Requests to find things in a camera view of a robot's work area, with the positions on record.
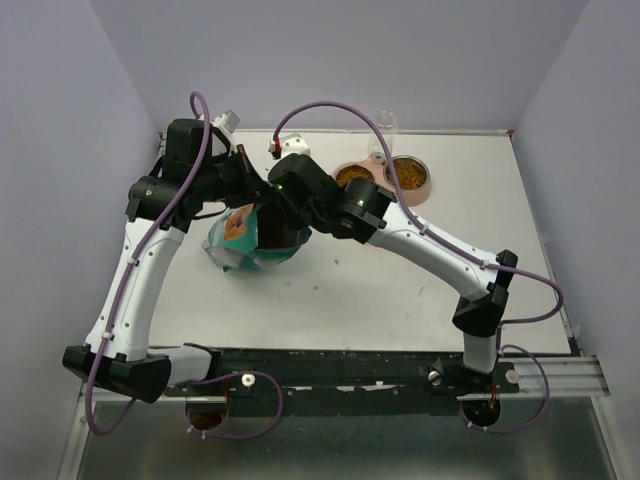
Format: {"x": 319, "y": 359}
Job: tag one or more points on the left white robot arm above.
{"x": 116, "y": 355}

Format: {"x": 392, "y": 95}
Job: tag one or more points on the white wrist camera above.
{"x": 223, "y": 128}
{"x": 291, "y": 144}

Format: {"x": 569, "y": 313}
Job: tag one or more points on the pink double pet bowl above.
{"x": 400, "y": 185}

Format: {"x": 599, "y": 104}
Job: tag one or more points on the teal dog food bag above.
{"x": 231, "y": 243}

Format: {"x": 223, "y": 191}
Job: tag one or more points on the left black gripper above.
{"x": 252, "y": 185}

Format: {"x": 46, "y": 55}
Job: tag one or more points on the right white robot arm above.
{"x": 370, "y": 214}

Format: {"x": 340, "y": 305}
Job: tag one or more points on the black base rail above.
{"x": 344, "y": 382}

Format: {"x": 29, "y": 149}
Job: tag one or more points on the clear water bottle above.
{"x": 386, "y": 122}

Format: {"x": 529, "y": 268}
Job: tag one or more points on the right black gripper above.
{"x": 291, "y": 220}

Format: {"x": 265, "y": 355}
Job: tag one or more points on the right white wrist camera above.
{"x": 291, "y": 144}

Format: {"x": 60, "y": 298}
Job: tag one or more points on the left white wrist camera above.
{"x": 223, "y": 128}

